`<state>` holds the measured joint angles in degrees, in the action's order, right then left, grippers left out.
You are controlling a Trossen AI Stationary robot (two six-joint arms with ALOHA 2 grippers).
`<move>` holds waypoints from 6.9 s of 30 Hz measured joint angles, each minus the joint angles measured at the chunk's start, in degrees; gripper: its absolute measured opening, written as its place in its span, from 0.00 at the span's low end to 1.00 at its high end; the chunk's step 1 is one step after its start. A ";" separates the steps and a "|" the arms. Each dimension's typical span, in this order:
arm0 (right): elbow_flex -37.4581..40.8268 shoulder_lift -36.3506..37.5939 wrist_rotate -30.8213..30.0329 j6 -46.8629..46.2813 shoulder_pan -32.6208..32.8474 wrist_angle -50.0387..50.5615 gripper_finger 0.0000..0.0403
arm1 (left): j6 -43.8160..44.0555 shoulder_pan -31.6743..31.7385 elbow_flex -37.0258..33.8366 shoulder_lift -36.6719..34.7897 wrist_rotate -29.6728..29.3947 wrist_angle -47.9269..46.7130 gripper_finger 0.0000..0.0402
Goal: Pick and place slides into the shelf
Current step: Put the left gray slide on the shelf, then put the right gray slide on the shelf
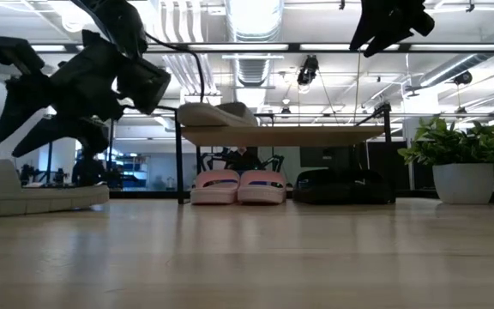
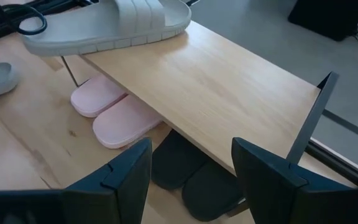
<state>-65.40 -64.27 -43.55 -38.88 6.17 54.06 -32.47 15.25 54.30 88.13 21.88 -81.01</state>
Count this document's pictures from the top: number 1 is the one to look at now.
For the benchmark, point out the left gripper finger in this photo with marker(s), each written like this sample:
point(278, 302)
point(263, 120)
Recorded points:
point(24, 111)
point(67, 133)

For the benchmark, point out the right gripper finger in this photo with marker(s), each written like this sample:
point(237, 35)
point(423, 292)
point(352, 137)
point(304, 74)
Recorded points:
point(390, 39)
point(371, 26)

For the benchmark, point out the grey slide sandal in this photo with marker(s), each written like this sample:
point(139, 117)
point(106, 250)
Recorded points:
point(24, 197)
point(212, 116)

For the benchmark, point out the black slide sandal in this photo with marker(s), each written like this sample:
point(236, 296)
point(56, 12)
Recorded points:
point(367, 189)
point(317, 189)

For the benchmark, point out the pink slide sandal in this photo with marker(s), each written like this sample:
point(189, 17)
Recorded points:
point(262, 194)
point(215, 193)

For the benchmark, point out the black background robot arm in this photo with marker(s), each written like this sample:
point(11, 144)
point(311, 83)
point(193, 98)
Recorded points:
point(275, 163)
point(212, 159)

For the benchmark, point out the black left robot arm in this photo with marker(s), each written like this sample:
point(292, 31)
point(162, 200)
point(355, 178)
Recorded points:
point(118, 21)

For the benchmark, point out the person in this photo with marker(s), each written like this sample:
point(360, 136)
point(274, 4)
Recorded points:
point(86, 169)
point(242, 159)

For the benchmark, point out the black partition panel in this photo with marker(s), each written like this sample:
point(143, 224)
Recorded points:
point(384, 165)

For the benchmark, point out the green plant in white pot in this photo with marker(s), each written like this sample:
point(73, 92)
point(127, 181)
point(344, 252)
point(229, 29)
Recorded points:
point(463, 180)

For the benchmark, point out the black aluminium rig frame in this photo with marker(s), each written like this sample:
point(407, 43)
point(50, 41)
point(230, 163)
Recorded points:
point(345, 47)

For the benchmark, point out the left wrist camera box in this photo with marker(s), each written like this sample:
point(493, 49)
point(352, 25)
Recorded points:
point(144, 86)

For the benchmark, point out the black ceiling dome camera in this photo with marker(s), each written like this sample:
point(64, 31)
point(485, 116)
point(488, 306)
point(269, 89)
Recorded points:
point(462, 77)

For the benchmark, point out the wooden shelf with black frame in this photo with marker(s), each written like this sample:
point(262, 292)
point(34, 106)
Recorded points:
point(294, 135)

